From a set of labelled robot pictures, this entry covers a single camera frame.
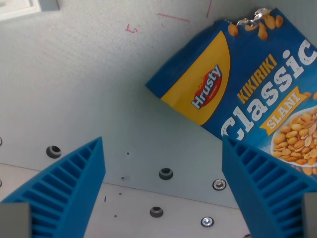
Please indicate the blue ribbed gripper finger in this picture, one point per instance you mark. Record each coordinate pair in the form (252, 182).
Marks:
(267, 188)
(67, 183)

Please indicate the silver hex bolt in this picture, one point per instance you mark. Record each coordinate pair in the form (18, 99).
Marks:
(219, 184)
(207, 221)

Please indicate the blue Hrusty peanut bag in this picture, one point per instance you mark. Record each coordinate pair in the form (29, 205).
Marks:
(250, 81)

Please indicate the grey block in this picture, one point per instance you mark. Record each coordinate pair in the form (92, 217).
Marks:
(49, 5)

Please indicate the white framed panel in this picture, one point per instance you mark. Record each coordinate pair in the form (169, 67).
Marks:
(17, 7)

